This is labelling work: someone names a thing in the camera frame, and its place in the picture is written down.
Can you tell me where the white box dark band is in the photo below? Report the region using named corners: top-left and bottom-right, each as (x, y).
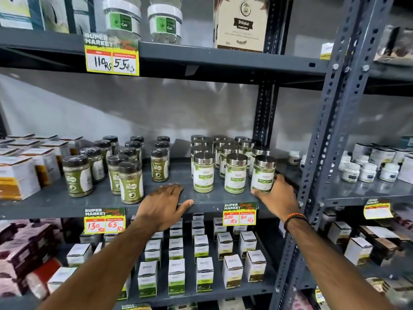
top-left (392, 148), bottom-right (413, 166)
top-left (369, 146), bottom-right (396, 168)
top-left (397, 154), bottom-right (413, 185)
top-left (351, 143), bottom-right (372, 161)

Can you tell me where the group of black-lidded green jars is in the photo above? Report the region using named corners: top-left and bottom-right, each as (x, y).
top-left (62, 135), bottom-right (172, 205)

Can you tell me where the clear gel jar green label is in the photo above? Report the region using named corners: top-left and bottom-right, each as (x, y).
top-left (102, 0), bottom-right (142, 41)
top-left (147, 0), bottom-right (183, 45)

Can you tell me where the white box brown print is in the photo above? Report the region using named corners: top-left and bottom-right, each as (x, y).
top-left (327, 221), bottom-right (352, 245)
top-left (343, 237), bottom-right (374, 266)

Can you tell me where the person's left forearm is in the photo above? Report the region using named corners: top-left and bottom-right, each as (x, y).
top-left (36, 219), bottom-right (159, 310)

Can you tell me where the pile of maroon packets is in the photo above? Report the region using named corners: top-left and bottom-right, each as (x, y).
top-left (0, 219), bottom-right (66, 298)

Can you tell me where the white box leaf print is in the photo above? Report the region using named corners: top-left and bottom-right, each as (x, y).
top-left (40, 0), bottom-right (70, 34)

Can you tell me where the group of silver-lidded jars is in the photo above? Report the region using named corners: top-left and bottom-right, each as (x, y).
top-left (190, 135), bottom-right (271, 194)

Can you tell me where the group of white orange boxes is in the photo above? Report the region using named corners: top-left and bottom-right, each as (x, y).
top-left (0, 133), bottom-right (85, 201)

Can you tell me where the beige powder box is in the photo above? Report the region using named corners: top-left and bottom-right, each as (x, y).
top-left (213, 0), bottom-right (270, 53)

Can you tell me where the pile of brown boxes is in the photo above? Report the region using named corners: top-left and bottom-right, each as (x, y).
top-left (358, 223), bottom-right (413, 268)

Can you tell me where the dark blue white box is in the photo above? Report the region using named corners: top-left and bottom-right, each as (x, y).
top-left (64, 0), bottom-right (97, 35)

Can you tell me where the white-label powder jar silver lid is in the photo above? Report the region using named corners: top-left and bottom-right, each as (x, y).
top-left (250, 154), bottom-right (277, 194)

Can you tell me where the beige printed packet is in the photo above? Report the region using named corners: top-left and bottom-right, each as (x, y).
top-left (365, 277), bottom-right (413, 308)

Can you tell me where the grey metal shelf rack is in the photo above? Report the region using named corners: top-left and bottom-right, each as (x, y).
top-left (0, 0), bottom-right (396, 310)
top-left (277, 0), bottom-right (413, 310)

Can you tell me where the orange beaded bracelet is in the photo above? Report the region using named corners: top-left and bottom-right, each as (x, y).
top-left (284, 212), bottom-right (307, 235)

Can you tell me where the group of small white jars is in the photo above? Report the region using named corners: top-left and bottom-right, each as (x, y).
top-left (287, 150), bottom-right (401, 184)

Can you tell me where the person's right hand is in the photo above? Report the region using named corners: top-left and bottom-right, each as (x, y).
top-left (251, 174), bottom-right (301, 223)

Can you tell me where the person's left hand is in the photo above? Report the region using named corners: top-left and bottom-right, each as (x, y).
top-left (135, 183), bottom-right (194, 233)

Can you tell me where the person's right forearm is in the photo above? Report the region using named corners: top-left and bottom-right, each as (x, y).
top-left (285, 219), bottom-right (399, 310)

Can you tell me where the red packet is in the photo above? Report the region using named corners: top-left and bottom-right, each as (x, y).
top-left (26, 258), bottom-right (62, 300)

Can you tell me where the white teal box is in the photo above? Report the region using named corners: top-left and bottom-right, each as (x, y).
top-left (0, 0), bottom-right (45, 31)

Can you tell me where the group of white green boxes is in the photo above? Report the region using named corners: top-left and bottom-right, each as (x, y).
top-left (47, 212), bottom-right (268, 301)

